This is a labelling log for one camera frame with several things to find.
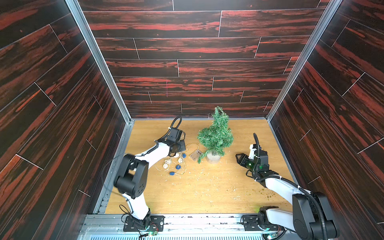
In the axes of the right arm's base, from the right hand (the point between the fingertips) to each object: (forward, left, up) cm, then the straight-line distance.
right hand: (241, 155), depth 91 cm
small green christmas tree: (-3, +18, +19) cm, 27 cm away
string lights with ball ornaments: (-6, +41, -5) cm, 42 cm away
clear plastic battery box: (+2, +29, -6) cm, 29 cm away
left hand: (+5, +37, +1) cm, 37 cm away
